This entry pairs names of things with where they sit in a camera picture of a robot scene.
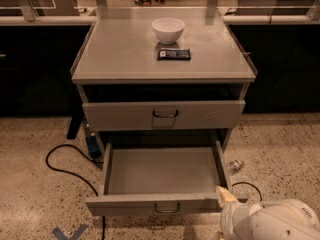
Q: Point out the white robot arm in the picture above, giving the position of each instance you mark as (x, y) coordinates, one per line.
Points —
(286, 219)

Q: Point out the grey drawer cabinet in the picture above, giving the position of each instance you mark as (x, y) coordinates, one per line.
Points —
(119, 60)

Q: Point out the dark blue snack bar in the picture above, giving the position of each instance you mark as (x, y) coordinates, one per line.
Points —
(174, 54)

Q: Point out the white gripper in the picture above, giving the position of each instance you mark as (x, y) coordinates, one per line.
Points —
(230, 216)

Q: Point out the grey drawer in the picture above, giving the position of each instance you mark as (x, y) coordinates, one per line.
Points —
(125, 116)
(160, 181)

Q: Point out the grey top drawer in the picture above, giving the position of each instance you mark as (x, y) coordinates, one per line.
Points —
(125, 116)

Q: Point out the blue power adapter box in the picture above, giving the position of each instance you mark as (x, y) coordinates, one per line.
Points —
(93, 147)

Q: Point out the white ceramic bowl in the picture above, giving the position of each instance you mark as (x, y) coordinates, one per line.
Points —
(168, 30)

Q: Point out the long white counter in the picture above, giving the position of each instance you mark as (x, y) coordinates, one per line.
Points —
(229, 20)

